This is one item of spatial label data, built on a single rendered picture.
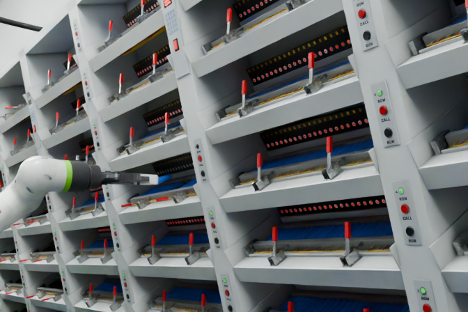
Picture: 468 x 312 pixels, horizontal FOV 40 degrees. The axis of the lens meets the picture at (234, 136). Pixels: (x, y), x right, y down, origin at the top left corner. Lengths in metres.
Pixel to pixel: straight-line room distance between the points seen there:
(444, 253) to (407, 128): 0.24
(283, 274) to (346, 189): 0.34
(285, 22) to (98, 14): 1.19
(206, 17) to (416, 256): 0.94
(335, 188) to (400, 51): 0.33
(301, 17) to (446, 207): 0.50
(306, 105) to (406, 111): 0.28
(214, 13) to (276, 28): 0.43
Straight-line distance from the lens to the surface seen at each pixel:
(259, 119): 1.56
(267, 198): 1.59
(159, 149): 2.02
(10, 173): 3.73
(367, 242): 1.45
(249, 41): 1.57
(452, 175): 1.19
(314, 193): 1.45
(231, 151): 1.81
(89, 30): 2.48
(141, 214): 2.23
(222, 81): 1.83
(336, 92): 1.35
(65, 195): 3.07
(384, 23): 1.24
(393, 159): 1.26
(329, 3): 1.35
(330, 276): 1.48
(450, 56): 1.16
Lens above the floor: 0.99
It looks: 3 degrees up
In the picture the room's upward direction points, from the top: 12 degrees counter-clockwise
